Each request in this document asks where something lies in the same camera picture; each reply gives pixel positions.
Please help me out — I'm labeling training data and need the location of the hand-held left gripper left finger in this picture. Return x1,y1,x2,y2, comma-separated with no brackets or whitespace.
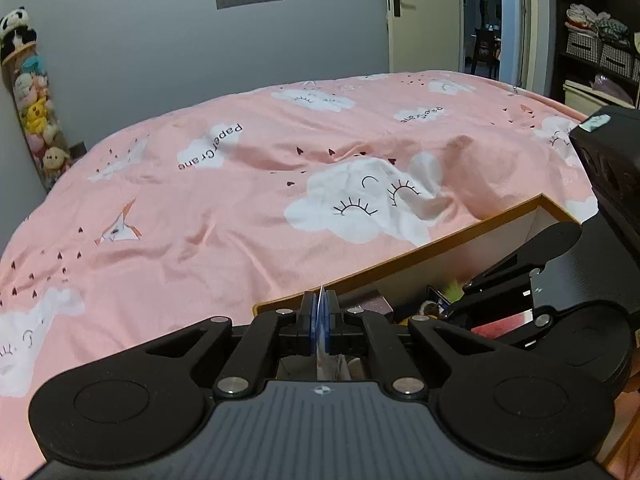
145,291,319,396

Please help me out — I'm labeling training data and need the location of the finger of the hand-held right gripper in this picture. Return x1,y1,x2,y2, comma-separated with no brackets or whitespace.
445,290,551,346
462,222,583,293

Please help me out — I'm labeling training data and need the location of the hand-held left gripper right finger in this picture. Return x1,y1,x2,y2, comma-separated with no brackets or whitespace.
324,292,493,396

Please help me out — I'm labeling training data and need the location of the thin white packet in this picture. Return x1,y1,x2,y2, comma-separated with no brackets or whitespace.
315,285,353,382

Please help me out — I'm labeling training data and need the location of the dark grey case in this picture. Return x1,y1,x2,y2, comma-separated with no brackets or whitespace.
350,291,396,323

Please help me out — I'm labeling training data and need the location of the fox plush keychain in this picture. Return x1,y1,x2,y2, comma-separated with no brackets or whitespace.
410,300,451,321

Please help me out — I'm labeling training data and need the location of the orange cardboard box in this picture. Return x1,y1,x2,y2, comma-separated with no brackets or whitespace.
252,192,586,383

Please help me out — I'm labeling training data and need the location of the white storage bin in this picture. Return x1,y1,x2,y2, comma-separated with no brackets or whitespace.
563,80,608,118

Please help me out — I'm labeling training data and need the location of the pink cloud-print blanket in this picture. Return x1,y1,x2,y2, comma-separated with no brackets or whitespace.
0,70,608,401

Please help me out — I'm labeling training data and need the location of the grey woven basket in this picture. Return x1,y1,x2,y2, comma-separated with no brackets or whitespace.
565,30,603,63
600,42,635,78

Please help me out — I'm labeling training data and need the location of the dark wooden chair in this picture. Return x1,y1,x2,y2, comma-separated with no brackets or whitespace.
470,27,501,78

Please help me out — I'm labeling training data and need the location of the folded clothes pile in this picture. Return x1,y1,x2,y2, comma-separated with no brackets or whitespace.
565,4,631,46

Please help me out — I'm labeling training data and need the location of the dark shelf unit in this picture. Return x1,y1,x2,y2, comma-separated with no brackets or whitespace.
552,0,640,111

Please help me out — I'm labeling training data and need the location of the cream door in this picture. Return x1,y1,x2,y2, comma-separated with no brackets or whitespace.
385,0,463,75

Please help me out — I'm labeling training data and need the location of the hanging plush toy column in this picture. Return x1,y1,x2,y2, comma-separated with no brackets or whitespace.
0,6,71,193

